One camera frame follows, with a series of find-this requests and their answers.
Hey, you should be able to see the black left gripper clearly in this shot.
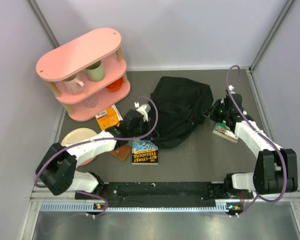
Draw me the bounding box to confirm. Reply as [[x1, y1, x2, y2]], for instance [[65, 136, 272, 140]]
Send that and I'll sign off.
[[128, 117, 159, 141]]

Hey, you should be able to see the green puzzle book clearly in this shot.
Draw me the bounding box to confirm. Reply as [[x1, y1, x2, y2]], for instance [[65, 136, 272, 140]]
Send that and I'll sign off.
[[212, 122, 238, 143]]

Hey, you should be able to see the black student backpack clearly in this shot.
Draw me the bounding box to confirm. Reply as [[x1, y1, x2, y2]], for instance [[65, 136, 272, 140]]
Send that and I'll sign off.
[[145, 76, 214, 149]]

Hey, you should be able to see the Treehouse storey paperback book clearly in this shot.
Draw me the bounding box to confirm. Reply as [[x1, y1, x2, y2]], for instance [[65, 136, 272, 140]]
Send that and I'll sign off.
[[131, 139, 159, 165]]

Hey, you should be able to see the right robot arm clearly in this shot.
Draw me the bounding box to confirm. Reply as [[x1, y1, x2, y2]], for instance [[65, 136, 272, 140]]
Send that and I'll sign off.
[[204, 93, 298, 198]]

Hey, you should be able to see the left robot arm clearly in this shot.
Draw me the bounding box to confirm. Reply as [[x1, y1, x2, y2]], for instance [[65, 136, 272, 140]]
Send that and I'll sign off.
[[35, 104, 151, 199]]

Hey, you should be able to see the orange paperback book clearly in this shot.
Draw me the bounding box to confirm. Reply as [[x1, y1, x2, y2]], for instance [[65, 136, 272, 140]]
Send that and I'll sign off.
[[95, 104, 123, 131]]

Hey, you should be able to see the brown leather wallet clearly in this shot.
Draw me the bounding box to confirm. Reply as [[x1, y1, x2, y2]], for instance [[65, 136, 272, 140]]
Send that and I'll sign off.
[[109, 145, 132, 162]]

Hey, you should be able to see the orange bowl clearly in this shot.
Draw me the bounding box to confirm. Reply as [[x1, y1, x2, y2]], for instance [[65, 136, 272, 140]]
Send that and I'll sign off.
[[106, 77, 124, 92]]

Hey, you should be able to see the clear glass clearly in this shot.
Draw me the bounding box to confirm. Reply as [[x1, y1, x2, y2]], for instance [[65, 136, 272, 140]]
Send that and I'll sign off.
[[84, 96, 98, 108]]

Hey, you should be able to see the pink cream plate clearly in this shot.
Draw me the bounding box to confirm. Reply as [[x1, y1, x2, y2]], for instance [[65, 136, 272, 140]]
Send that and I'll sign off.
[[60, 127, 98, 167]]

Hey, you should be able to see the green mug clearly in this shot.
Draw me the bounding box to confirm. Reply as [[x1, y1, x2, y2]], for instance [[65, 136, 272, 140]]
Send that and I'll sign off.
[[85, 60, 106, 82]]

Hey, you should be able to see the pink three-tier shelf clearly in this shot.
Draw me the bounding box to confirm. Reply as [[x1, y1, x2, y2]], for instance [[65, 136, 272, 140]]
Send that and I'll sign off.
[[36, 27, 131, 122]]

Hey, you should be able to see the pink mug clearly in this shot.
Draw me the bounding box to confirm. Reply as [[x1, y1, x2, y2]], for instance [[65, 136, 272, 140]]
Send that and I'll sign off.
[[63, 74, 86, 95]]

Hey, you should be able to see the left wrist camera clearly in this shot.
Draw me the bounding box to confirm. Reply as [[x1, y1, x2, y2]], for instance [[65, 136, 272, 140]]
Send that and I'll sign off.
[[134, 101, 151, 122]]

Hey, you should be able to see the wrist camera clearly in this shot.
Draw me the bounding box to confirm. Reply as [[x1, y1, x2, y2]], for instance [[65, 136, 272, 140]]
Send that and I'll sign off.
[[134, 101, 151, 122], [228, 85, 234, 91]]

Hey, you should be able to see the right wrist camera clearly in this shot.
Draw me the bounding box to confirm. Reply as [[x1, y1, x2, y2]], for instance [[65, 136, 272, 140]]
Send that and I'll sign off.
[[228, 85, 234, 91]]

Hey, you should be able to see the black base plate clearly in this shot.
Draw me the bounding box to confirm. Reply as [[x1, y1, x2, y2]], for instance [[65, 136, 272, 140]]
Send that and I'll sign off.
[[74, 181, 255, 203]]

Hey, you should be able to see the slotted cable duct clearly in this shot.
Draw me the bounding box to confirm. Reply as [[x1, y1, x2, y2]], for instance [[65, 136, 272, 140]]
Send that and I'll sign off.
[[40, 202, 241, 213]]

